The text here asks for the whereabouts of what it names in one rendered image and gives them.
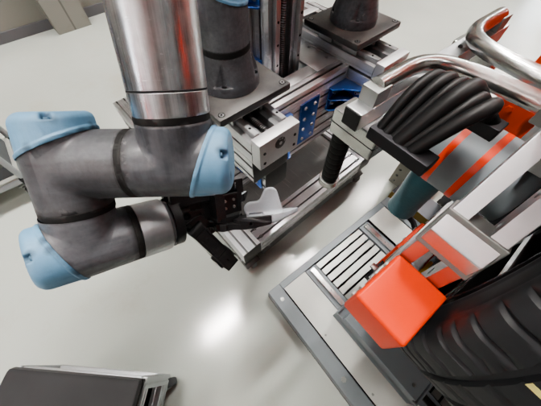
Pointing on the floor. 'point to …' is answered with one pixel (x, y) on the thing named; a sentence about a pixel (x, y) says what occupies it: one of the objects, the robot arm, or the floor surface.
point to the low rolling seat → (82, 387)
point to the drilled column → (399, 175)
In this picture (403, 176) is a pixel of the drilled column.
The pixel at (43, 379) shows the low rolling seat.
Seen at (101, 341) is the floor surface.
